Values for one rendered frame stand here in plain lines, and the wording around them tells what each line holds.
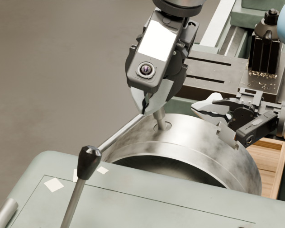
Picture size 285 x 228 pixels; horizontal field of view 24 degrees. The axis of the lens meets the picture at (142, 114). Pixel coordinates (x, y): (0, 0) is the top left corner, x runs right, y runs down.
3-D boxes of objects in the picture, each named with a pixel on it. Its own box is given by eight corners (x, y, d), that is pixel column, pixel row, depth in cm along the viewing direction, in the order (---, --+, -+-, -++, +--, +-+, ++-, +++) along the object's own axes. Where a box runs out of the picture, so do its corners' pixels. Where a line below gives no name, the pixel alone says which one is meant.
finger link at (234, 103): (212, 110, 151) (249, 117, 149) (210, 114, 149) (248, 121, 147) (214, 93, 148) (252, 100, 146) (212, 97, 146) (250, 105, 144)
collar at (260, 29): (283, 42, 166) (285, 31, 164) (252, 37, 168) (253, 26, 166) (287, 26, 172) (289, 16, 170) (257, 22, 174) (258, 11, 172)
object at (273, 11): (278, 26, 166) (280, 14, 164) (262, 24, 167) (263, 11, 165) (280, 19, 169) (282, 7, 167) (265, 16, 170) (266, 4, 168)
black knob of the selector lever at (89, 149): (96, 187, 91) (94, 161, 88) (74, 182, 91) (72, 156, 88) (106, 168, 94) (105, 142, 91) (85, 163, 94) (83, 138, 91)
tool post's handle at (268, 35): (270, 45, 164) (271, 38, 163) (260, 44, 165) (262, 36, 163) (273, 37, 167) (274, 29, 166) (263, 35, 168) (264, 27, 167)
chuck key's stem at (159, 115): (162, 135, 124) (149, 84, 117) (173, 136, 123) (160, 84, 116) (158, 142, 122) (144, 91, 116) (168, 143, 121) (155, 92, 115)
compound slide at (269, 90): (274, 110, 168) (277, 94, 165) (235, 103, 171) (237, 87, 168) (286, 68, 184) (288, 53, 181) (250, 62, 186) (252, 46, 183)
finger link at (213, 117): (195, 106, 157) (233, 113, 155) (189, 120, 152) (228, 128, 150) (196, 95, 155) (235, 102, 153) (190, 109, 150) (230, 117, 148)
